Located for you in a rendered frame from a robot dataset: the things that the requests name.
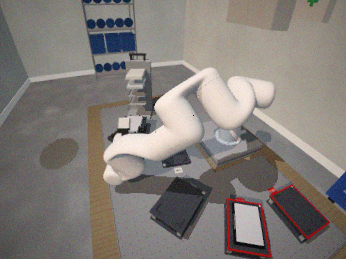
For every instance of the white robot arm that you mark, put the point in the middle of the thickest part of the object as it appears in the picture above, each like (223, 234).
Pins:
(182, 126)

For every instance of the white microplate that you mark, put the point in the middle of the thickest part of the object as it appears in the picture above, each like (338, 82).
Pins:
(135, 74)
(135, 122)
(247, 228)
(136, 84)

